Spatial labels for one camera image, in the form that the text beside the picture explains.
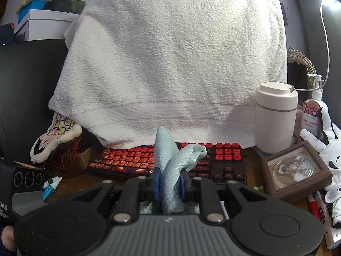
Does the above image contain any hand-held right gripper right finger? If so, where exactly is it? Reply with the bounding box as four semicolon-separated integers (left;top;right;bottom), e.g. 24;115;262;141
180;169;269;222

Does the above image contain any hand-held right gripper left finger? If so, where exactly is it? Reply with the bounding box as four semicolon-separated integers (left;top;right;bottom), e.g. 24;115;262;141
71;169;161;223

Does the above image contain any light blue cleaning cloth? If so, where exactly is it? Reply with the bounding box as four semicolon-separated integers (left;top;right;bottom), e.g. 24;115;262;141
140;126;208;215

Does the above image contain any person's left hand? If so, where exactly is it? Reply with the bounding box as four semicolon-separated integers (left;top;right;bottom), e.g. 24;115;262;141
0;225;16;252

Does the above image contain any blue tube white cap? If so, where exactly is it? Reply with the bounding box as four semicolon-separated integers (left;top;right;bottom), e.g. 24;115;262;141
42;185;55;202

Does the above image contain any white tube green cap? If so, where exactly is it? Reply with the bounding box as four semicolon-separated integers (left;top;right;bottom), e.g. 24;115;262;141
43;176;63;190

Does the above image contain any red and black keyboard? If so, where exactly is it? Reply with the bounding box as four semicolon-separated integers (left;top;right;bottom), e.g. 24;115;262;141
88;142;247;186

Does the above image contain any cream cartoon plush cushion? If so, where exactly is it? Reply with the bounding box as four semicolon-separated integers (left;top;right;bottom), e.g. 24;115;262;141
30;112;82;163

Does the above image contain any brown cardboard box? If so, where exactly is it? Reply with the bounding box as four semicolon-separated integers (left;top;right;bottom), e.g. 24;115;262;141
78;148;96;166

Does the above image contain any black computer case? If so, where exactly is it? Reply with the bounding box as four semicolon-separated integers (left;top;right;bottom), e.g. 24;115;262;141
0;39;70;163

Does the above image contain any white cylindrical humidifier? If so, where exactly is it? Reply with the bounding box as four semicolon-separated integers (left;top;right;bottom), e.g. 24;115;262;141
253;81;298;154

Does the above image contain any white terry towel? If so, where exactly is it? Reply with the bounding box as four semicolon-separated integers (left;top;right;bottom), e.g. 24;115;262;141
49;0;288;150

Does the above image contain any red marker pen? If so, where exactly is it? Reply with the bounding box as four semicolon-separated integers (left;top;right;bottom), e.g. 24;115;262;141
306;194;324;226

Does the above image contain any white pump bottle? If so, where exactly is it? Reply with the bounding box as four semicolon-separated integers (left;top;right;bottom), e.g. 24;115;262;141
301;73;328;142

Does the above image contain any dark blue bag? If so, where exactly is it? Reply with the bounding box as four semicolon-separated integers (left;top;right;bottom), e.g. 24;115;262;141
0;23;15;46

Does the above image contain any white plush dog toy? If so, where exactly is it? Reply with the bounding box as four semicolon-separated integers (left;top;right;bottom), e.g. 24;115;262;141
300;107;341;228

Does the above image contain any white storage box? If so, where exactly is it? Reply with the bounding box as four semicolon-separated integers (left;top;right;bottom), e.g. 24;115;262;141
14;9;80;42

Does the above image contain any white and red book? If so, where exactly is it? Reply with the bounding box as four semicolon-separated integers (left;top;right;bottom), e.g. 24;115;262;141
306;191;341;251

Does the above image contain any ornate framed mirror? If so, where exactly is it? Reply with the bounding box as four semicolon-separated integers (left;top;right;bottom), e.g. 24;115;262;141
287;47;317;91

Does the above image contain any blue box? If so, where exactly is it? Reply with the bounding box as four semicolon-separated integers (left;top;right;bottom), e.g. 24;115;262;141
16;0;48;26

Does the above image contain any black house-shaped box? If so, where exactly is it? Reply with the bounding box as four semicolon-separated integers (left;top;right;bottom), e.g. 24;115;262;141
43;0;73;14

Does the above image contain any dark green box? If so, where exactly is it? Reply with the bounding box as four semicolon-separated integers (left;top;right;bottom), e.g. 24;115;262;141
70;1;86;15

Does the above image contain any bundle of red wires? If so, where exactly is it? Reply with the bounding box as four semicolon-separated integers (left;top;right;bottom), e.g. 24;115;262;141
52;136;83;176

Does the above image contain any wooden shadow box frame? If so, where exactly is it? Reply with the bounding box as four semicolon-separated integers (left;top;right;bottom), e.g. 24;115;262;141
261;140;333;204

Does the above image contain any white cable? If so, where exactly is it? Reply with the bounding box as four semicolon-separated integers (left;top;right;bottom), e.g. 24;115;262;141
294;1;331;91

